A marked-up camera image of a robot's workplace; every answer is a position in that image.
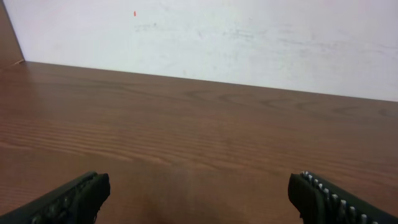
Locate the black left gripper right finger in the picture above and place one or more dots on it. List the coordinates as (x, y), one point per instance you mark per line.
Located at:
(320, 202)

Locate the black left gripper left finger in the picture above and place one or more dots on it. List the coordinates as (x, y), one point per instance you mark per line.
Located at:
(77, 201)

